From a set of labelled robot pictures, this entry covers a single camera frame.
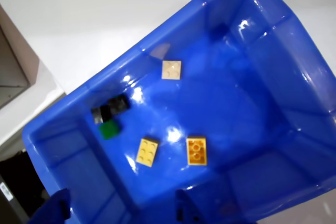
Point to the dark box with label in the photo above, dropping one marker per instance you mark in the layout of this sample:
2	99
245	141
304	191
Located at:
10	208

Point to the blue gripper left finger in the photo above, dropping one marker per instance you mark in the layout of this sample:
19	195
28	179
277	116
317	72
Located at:
55	208

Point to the brown box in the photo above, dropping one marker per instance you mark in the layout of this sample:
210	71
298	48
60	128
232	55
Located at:
15	58

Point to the yellow lego brick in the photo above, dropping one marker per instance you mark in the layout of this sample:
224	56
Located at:
147	152
196	151

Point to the black lego brick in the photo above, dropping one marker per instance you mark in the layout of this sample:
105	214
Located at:
118	104

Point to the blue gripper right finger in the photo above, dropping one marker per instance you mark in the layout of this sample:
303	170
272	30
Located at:
186	211

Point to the tan lego brick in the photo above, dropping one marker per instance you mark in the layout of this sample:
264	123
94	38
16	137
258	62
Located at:
171	70

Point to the green lego brick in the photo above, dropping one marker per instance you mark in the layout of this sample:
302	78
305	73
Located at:
109	129

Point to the blue plastic bin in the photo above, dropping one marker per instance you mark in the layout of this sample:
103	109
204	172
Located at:
223	103

